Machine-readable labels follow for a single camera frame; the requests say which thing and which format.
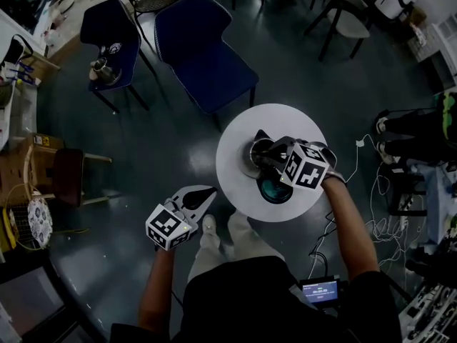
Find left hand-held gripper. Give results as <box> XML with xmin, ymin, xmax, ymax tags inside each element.
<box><xmin>145</xmin><ymin>185</ymin><xmax>219</xmax><ymax>252</ymax></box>

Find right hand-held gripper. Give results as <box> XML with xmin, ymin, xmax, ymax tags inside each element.
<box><xmin>263</xmin><ymin>136</ymin><xmax>347</xmax><ymax>191</ymax></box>

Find steel kettle with black spout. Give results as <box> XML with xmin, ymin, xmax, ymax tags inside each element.
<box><xmin>238</xmin><ymin>129</ymin><xmax>286</xmax><ymax>179</ymax></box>

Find person's left forearm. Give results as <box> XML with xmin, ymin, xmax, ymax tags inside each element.
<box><xmin>137</xmin><ymin>245</ymin><xmax>187</xmax><ymax>332</ymax></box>

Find person's right forearm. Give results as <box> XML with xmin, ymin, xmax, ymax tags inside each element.
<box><xmin>321</xmin><ymin>175</ymin><xmax>380</xmax><ymax>282</ymax></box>

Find person's white shoe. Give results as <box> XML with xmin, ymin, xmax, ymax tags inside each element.
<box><xmin>201</xmin><ymin>214</ymin><xmax>218</xmax><ymax>236</ymax></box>

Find dark round glass lid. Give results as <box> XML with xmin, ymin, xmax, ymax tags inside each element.
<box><xmin>259</xmin><ymin>172</ymin><xmax>294</xmax><ymax>204</ymax></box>

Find round white table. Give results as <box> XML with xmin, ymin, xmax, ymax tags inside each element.
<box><xmin>215</xmin><ymin>103</ymin><xmax>330</xmax><ymax>223</ymax></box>

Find person's beige trousers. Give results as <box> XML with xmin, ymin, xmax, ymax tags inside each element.
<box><xmin>186</xmin><ymin>209</ymin><xmax>287</xmax><ymax>284</ymax></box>

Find person's black shirt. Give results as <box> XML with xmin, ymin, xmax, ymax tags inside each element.
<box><xmin>110</xmin><ymin>255</ymin><xmax>404</xmax><ymax>343</ymax></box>

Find large blue padded chair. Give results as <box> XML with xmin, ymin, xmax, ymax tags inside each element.
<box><xmin>154</xmin><ymin>0</ymin><xmax>260</xmax><ymax>132</ymax></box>

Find dark red wooden stool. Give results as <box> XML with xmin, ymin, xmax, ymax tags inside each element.
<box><xmin>35</xmin><ymin>146</ymin><xmax>113</xmax><ymax>209</ymax></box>

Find black device with lit screen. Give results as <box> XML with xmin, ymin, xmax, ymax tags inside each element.
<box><xmin>298</xmin><ymin>274</ymin><xmax>349</xmax><ymax>312</ymax></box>

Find steel pot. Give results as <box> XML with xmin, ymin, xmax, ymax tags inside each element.
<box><xmin>89</xmin><ymin>56</ymin><xmax>123</xmax><ymax>87</ymax></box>

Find beige chair with black legs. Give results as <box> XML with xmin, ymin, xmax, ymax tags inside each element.
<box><xmin>303</xmin><ymin>0</ymin><xmax>373</xmax><ymax>63</ymax></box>

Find round floral fan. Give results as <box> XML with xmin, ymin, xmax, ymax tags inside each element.
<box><xmin>26</xmin><ymin>197</ymin><xmax>54</xmax><ymax>247</ymax></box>

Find yellow badminton racket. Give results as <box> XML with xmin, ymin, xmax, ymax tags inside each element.
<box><xmin>2</xmin><ymin>183</ymin><xmax>90</xmax><ymax>252</ymax></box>

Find brown cardboard box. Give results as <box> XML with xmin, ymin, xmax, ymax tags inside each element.
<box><xmin>0</xmin><ymin>132</ymin><xmax>66</xmax><ymax>207</ymax></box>

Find small blue padded chair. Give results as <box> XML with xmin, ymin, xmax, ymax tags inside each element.
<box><xmin>79</xmin><ymin>0</ymin><xmax>159</xmax><ymax>115</ymax></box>

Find dark framed glass table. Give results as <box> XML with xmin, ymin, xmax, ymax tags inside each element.
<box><xmin>0</xmin><ymin>257</ymin><xmax>108</xmax><ymax>343</ymax></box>

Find white cabinet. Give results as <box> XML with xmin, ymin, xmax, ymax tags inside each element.
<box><xmin>430</xmin><ymin>14</ymin><xmax>457</xmax><ymax>89</ymax></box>

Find white rack with dark parts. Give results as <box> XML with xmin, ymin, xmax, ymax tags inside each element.
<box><xmin>398</xmin><ymin>280</ymin><xmax>457</xmax><ymax>343</ymax></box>

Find black handbag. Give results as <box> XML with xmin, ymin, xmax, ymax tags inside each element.
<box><xmin>1</xmin><ymin>34</ymin><xmax>34</xmax><ymax>68</ymax></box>

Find white tangled cable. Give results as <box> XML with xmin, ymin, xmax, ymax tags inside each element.
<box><xmin>342</xmin><ymin>134</ymin><xmax>429</xmax><ymax>282</ymax></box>

